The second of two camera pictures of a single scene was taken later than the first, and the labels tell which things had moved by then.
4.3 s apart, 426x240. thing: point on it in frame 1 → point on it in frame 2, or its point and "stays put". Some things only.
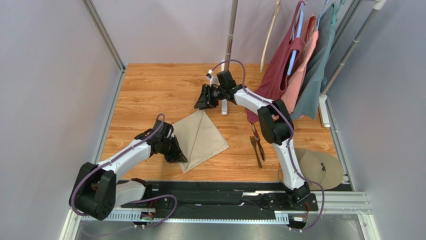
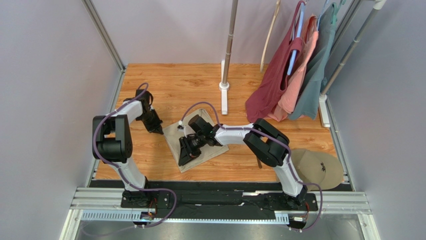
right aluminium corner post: x=353 y=7 stays put
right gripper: x=208 y=96 → x=189 y=146
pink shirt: x=289 y=101 stays put
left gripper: x=177 y=154 → x=156 y=127
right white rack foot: x=323 y=110 stays put
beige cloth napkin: x=198 y=140 stays put
